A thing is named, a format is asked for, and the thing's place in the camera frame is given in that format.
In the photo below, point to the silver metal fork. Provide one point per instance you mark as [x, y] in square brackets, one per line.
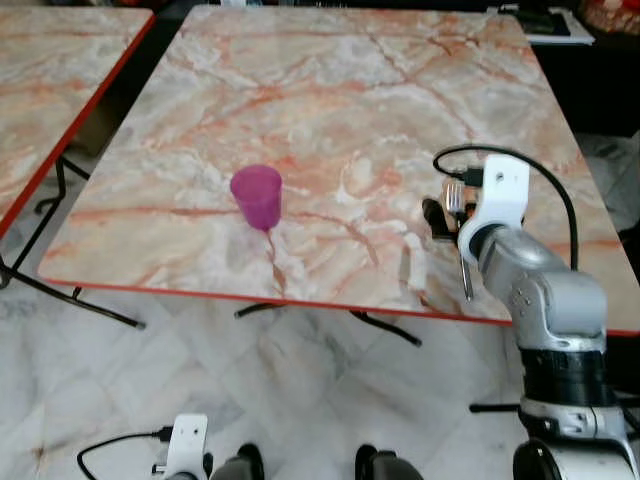
[467, 278]

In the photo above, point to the robot left leg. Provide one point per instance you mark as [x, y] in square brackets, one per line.
[240, 468]

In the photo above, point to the robot leg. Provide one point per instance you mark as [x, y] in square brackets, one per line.
[385, 468]
[240, 468]

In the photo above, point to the purple plastic cup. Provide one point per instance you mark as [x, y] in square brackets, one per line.
[258, 195]

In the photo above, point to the black cabinet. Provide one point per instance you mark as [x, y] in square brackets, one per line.
[600, 90]

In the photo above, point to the black flat device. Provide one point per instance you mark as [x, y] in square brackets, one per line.
[540, 20]

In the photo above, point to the robot right leg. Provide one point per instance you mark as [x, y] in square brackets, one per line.
[385, 468]

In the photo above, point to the white flat tray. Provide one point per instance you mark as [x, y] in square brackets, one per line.
[580, 38]

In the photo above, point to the reddish woven basket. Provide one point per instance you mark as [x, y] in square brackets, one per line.
[612, 15]

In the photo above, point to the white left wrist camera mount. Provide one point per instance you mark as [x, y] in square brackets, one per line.
[187, 440]

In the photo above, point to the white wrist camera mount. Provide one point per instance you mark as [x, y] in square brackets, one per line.
[187, 440]
[505, 195]

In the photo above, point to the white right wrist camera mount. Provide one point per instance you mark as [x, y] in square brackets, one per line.
[505, 195]

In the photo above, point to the black metal table leg frame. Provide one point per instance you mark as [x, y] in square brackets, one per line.
[100, 308]
[390, 328]

